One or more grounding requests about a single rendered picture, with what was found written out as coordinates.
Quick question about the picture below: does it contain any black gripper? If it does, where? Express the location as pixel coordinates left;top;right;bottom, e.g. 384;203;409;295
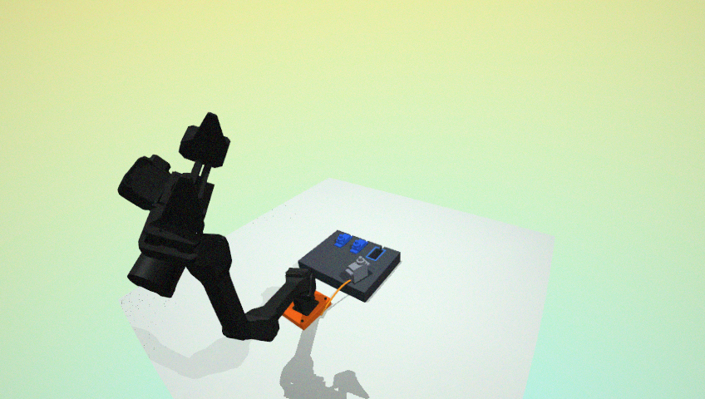
138;112;230;266

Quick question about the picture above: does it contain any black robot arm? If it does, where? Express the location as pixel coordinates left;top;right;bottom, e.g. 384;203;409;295
117;155;319;342

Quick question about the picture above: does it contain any dark grey flat panel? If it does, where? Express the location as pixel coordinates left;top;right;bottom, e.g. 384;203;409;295
298;230;401;303

